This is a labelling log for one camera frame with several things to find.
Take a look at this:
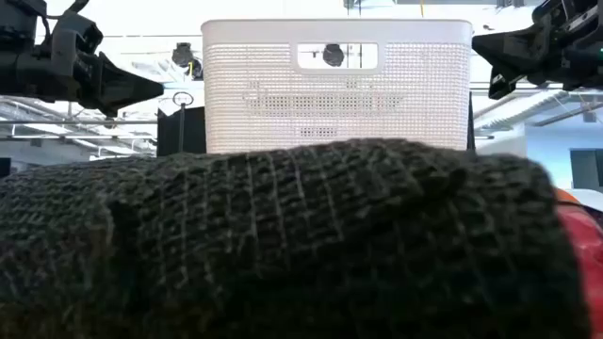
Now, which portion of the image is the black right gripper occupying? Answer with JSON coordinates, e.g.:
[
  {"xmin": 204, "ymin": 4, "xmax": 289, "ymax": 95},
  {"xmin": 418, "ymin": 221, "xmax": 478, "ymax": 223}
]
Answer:
[{"xmin": 472, "ymin": 0, "xmax": 603, "ymax": 100}]

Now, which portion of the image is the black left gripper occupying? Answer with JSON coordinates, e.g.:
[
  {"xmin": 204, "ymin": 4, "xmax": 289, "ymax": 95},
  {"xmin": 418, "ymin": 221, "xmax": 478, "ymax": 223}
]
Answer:
[{"xmin": 46, "ymin": 11, "xmax": 165, "ymax": 119}]

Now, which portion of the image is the orange vial with white cap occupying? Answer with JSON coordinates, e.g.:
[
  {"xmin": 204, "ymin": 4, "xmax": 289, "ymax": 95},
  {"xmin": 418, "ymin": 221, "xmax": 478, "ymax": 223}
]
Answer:
[{"xmin": 554, "ymin": 186, "xmax": 580, "ymax": 206}]

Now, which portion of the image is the red bottle with white cap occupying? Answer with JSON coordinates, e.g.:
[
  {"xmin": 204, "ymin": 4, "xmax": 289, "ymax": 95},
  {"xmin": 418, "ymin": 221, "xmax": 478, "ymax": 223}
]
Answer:
[{"xmin": 554, "ymin": 201, "xmax": 603, "ymax": 339}]

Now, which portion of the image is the white perforated plastic basket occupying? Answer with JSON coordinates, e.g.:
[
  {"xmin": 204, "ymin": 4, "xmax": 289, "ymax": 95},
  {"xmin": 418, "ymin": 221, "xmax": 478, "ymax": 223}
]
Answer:
[{"xmin": 200, "ymin": 18, "xmax": 474, "ymax": 154}]

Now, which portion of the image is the black round ceiling fixture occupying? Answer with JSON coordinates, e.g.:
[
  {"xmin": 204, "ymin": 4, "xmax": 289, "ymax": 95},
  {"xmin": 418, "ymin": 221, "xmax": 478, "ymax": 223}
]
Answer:
[
  {"xmin": 321, "ymin": 43, "xmax": 346, "ymax": 68},
  {"xmin": 171, "ymin": 41, "xmax": 204, "ymax": 80}
]

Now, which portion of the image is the black rectangular block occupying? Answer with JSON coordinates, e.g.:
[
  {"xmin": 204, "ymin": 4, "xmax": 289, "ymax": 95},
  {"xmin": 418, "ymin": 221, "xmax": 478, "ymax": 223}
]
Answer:
[{"xmin": 0, "ymin": 137, "xmax": 594, "ymax": 339}]

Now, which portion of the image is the black ring-topped post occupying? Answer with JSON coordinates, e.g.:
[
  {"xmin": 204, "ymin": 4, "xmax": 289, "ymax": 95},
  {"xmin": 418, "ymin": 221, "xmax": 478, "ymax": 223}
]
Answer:
[{"xmin": 171, "ymin": 90, "xmax": 195, "ymax": 154}]

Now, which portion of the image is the dark wall panel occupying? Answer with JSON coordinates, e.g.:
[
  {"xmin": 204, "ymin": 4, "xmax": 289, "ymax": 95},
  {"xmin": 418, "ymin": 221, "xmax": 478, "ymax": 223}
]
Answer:
[{"xmin": 569, "ymin": 148, "xmax": 603, "ymax": 188}]

